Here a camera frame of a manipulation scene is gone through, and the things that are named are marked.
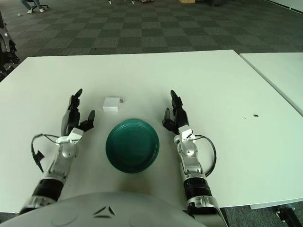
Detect black office chair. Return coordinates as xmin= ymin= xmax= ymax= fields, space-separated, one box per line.
xmin=26 ymin=0 xmax=49 ymax=11

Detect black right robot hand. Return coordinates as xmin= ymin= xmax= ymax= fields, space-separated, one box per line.
xmin=162 ymin=89 xmax=190 ymax=135

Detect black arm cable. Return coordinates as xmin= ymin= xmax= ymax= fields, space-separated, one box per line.
xmin=30 ymin=133 xmax=71 ymax=173
xmin=189 ymin=134 xmax=217 ymax=177

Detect silver black standby robot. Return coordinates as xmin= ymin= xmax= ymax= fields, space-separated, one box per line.
xmin=0 ymin=10 xmax=19 ymax=74

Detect silver robot torso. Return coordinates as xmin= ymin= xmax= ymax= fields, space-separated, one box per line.
xmin=0 ymin=191 xmax=202 ymax=227

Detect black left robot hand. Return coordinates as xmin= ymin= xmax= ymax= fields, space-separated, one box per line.
xmin=61 ymin=88 xmax=96 ymax=137

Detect white charger with prongs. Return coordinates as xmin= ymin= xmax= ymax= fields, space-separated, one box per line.
xmin=103 ymin=96 xmax=125 ymax=113

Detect green round plate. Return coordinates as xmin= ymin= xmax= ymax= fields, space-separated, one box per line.
xmin=105 ymin=118 xmax=160 ymax=175

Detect black table foot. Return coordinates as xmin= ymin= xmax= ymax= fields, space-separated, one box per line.
xmin=276 ymin=205 xmax=296 ymax=227

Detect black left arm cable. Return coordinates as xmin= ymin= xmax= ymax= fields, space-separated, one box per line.
xmin=30 ymin=133 xmax=71 ymax=173

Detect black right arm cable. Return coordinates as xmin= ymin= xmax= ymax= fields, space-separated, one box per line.
xmin=189 ymin=134 xmax=217 ymax=177

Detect seated person legs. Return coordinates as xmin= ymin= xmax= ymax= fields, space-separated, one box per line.
xmin=20 ymin=0 xmax=45 ymax=14

